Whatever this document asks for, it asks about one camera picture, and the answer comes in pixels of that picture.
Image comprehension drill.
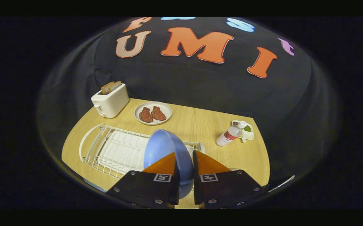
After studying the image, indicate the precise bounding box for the clear plastic water bottle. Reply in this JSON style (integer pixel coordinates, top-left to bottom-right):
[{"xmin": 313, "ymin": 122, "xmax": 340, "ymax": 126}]
[{"xmin": 216, "ymin": 121, "xmax": 247, "ymax": 147}]

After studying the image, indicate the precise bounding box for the white wire dish rack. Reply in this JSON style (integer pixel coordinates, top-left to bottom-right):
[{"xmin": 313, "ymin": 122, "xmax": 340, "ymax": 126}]
[{"xmin": 79, "ymin": 123, "xmax": 206, "ymax": 179}]

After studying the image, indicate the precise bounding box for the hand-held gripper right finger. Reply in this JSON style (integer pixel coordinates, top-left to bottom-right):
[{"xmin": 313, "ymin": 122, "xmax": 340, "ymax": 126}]
[{"xmin": 193, "ymin": 150, "xmax": 267, "ymax": 209}]

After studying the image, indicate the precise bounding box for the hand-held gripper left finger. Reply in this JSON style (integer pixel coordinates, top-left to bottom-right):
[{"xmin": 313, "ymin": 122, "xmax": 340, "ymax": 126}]
[{"xmin": 106, "ymin": 152, "xmax": 180, "ymax": 209}]

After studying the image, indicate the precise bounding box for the brown toast slice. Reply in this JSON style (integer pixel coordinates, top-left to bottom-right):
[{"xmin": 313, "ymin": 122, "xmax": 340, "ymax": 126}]
[
  {"xmin": 108, "ymin": 81, "xmax": 122, "ymax": 93},
  {"xmin": 101, "ymin": 82, "xmax": 115, "ymax": 95}
]

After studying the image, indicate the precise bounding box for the white divided snack tray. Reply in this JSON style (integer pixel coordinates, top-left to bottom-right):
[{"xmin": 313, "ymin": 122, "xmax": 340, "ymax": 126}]
[{"xmin": 231, "ymin": 120, "xmax": 254, "ymax": 143}]

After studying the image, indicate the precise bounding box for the beige round plate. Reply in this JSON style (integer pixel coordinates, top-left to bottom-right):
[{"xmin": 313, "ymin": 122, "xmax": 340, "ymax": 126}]
[{"xmin": 134, "ymin": 101, "xmax": 173, "ymax": 126}]

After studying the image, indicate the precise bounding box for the red meat piece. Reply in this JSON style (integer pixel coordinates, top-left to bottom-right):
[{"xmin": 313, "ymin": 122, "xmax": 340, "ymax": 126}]
[
  {"xmin": 139, "ymin": 107, "xmax": 154, "ymax": 123},
  {"xmin": 151, "ymin": 106, "xmax": 167, "ymax": 121}
]

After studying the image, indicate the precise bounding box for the white toaster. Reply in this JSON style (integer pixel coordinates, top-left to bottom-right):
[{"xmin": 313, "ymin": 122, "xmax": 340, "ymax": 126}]
[{"xmin": 91, "ymin": 83, "xmax": 130, "ymax": 118}]

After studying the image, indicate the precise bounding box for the blue plate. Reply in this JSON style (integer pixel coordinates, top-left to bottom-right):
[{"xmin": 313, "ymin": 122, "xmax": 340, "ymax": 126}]
[{"xmin": 143, "ymin": 129, "xmax": 195, "ymax": 199}]

